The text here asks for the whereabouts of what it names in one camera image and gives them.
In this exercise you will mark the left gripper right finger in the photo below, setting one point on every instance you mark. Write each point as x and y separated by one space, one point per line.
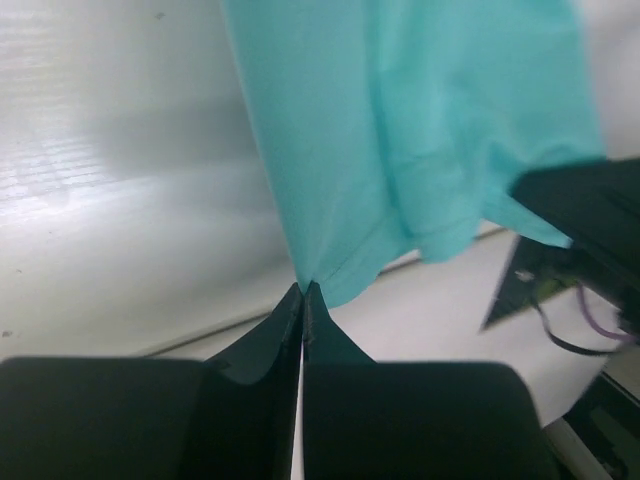
363 419

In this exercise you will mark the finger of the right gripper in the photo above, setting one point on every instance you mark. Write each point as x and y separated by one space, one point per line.
596 205

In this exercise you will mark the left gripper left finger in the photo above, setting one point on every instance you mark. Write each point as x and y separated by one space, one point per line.
228 417

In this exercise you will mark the teal t shirt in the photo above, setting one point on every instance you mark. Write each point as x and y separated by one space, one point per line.
388 127

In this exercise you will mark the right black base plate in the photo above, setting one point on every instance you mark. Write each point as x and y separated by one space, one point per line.
535 270

